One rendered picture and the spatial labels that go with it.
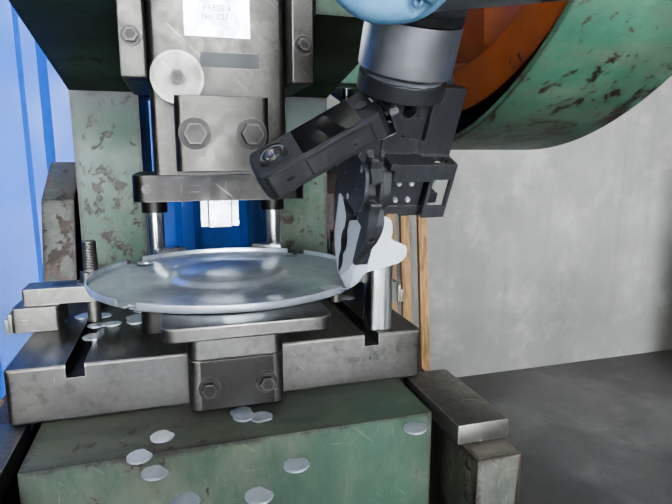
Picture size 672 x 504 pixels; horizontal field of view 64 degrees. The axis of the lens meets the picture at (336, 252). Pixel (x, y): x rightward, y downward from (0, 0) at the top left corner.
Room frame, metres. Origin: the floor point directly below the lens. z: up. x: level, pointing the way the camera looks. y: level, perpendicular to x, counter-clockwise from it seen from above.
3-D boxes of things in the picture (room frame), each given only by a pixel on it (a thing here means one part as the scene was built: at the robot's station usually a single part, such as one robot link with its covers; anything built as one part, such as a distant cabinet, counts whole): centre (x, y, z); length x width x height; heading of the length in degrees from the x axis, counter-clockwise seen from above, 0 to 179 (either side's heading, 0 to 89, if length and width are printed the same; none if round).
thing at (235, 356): (0.53, 0.10, 0.72); 0.25 x 0.14 x 0.14; 17
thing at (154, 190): (0.71, 0.16, 0.86); 0.20 x 0.16 x 0.05; 107
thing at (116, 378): (0.70, 0.15, 0.68); 0.45 x 0.30 x 0.06; 107
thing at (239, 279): (0.58, 0.12, 0.78); 0.29 x 0.29 x 0.01
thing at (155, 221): (0.74, 0.25, 0.81); 0.02 x 0.02 x 0.14
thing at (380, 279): (0.63, -0.05, 0.75); 0.03 x 0.03 x 0.10; 17
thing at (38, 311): (0.65, 0.32, 0.76); 0.17 x 0.06 x 0.10; 107
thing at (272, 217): (0.78, 0.09, 0.81); 0.02 x 0.02 x 0.14
